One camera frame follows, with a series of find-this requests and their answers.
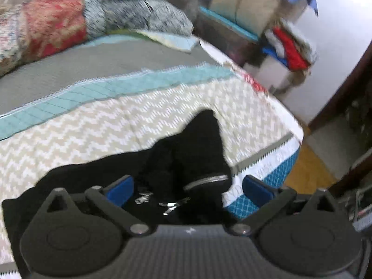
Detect dark storage bin teal rim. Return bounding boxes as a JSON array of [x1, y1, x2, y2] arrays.
[[196, 6, 262, 63]]

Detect black pants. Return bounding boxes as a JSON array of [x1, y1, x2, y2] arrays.
[[2, 109, 242, 279]]

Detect pale yellow sheet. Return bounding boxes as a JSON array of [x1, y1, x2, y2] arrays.
[[116, 29, 200, 52]]

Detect chevron teal grey bedspread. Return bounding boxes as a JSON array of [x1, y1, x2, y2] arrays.
[[0, 33, 304, 279]]

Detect red patterned pillow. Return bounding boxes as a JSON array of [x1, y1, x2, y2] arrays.
[[0, 0, 88, 76]]

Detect dark brown door frame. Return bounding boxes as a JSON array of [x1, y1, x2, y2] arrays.
[[308, 39, 372, 129]]

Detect beige cushion stack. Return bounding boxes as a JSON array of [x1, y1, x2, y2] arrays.
[[209, 0, 292, 27]]

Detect blue grey patterned blanket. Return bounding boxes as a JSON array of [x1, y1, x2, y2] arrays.
[[70, 0, 196, 40]]

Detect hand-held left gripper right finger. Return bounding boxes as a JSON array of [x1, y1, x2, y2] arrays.
[[228, 176, 335, 236]]

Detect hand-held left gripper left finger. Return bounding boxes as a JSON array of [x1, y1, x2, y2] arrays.
[[46, 176, 150, 236]]

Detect red and white cloth pile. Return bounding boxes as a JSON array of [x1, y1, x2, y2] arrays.
[[261, 25, 318, 72]]

